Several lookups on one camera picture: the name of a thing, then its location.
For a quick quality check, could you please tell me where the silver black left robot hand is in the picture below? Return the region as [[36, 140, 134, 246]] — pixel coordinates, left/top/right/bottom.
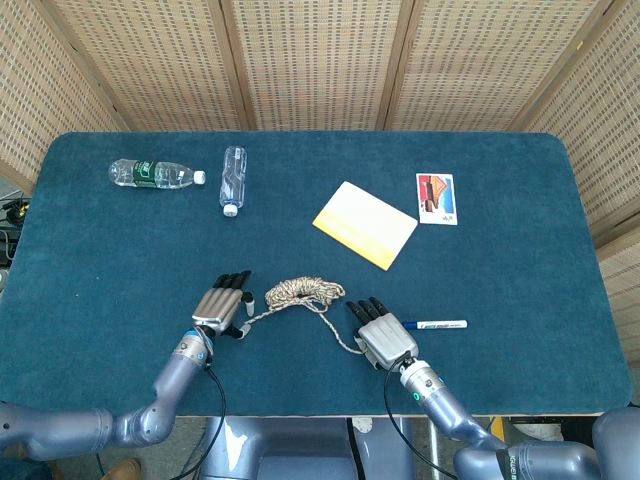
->
[[191, 270, 255, 342]]

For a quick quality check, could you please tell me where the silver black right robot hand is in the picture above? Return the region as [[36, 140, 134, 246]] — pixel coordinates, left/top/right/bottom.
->
[[345, 297, 419, 372]]

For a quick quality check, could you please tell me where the beige braided rope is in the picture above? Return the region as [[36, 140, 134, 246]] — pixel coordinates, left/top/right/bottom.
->
[[237, 275, 365, 356]]

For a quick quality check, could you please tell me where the blue whiteboard marker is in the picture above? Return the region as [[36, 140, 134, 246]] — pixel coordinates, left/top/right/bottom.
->
[[401, 319, 469, 331]]

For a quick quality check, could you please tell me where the teal felt table cover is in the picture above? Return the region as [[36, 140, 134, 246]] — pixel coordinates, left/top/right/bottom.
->
[[0, 130, 632, 419]]

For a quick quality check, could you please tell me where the yellow and white booklet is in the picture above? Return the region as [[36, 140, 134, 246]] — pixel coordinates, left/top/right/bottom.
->
[[312, 180, 419, 272]]

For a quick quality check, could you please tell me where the clear unlabelled plastic bottle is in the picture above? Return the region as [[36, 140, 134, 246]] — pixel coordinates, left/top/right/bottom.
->
[[218, 145, 249, 218]]

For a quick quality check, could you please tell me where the blue-grey robot torso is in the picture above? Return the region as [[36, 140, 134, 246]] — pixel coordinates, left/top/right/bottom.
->
[[199, 417, 416, 480]]

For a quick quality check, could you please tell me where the green label plastic bottle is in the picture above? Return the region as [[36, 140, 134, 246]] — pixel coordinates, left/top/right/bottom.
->
[[108, 158, 207, 191]]

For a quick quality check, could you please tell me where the colourful picture card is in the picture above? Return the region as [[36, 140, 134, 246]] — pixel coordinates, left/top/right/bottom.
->
[[415, 172, 459, 226]]

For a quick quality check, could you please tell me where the brown leather shoe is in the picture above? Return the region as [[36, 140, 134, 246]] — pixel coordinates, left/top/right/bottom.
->
[[107, 457, 142, 480]]

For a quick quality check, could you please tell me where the woven bamboo screen panel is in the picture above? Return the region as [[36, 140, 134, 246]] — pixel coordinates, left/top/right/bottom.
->
[[219, 0, 416, 132], [519, 0, 640, 249], [383, 0, 624, 132], [37, 0, 250, 132], [594, 234, 640, 416], [0, 0, 126, 194]]

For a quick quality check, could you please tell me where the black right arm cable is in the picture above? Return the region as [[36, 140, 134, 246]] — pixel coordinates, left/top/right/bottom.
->
[[383, 354, 456, 480]]

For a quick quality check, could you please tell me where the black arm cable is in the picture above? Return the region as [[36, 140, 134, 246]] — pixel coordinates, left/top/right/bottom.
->
[[383, 354, 456, 480], [182, 364, 227, 480]]

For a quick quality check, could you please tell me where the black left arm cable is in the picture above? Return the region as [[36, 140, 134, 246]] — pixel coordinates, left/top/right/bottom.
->
[[182, 364, 227, 480]]

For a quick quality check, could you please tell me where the black floor equipment with cables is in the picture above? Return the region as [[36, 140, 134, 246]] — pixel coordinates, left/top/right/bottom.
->
[[0, 197, 31, 269]]

